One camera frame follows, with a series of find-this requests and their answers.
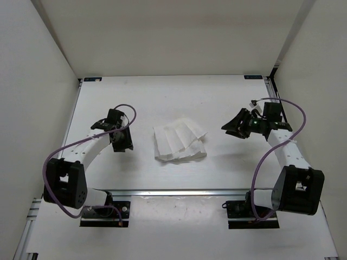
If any white pleated skirt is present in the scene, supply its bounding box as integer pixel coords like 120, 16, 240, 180
153, 118, 207, 163

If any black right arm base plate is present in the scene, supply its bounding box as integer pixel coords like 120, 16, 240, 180
222, 200, 280, 230

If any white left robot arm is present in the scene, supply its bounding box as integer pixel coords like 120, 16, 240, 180
44, 128, 133, 217

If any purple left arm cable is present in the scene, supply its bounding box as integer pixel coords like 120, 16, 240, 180
43, 104, 137, 227

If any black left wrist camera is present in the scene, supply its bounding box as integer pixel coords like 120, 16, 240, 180
91, 109, 125, 132

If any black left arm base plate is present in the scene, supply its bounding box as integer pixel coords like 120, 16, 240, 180
80, 201, 131, 228

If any blue left corner label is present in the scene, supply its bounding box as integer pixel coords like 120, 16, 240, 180
83, 77, 102, 82

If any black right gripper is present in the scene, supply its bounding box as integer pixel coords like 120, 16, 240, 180
221, 108, 266, 139

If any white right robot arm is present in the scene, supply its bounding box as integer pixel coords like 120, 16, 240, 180
153, 102, 325, 221

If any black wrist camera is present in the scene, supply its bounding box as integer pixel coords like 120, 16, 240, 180
249, 100, 282, 122
91, 109, 125, 132

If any white front cover panel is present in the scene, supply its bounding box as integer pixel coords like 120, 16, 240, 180
27, 196, 337, 259

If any blue right corner label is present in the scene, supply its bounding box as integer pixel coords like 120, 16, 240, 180
244, 75, 263, 80

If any aluminium table edge rail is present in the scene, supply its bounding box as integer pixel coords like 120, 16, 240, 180
109, 188, 248, 200

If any aluminium right frame rail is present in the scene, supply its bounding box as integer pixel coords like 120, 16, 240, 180
264, 76, 287, 122

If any blue corner label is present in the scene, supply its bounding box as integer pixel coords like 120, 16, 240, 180
244, 75, 263, 80
83, 77, 102, 82

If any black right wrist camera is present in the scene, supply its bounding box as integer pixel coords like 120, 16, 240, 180
249, 100, 282, 122

